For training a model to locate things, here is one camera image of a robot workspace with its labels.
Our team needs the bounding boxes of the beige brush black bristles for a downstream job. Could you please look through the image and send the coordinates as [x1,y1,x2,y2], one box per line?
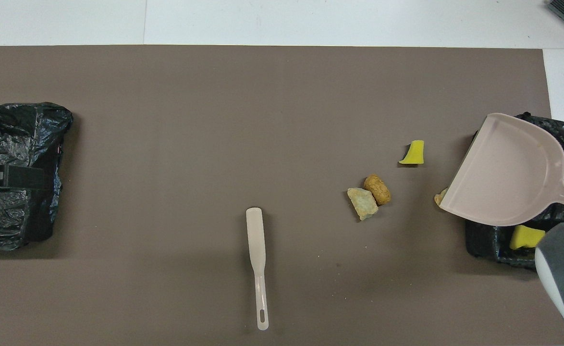
[245,207,270,331]

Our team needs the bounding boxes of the pale greenish foam chunk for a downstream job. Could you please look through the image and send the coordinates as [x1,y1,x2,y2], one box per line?
[347,187,380,222]

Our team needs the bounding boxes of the brown peanut shaped toy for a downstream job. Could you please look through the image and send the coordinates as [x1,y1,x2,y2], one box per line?
[363,174,392,206]

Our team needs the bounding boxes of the yellow green wedge sponge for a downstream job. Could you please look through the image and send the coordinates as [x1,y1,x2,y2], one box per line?
[398,140,425,166]

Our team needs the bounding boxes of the beige plastic dustpan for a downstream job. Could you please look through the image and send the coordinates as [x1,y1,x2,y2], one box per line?
[439,112,564,227]

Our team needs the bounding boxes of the yellow sponge chunk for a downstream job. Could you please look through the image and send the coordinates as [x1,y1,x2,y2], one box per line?
[509,224,546,250]

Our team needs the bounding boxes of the black bag lined bin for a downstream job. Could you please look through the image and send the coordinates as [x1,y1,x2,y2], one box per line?
[0,102,74,251]
[465,112,564,277]

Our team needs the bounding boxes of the brown table mat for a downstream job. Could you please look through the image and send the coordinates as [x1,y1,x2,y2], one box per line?
[0,45,564,346]

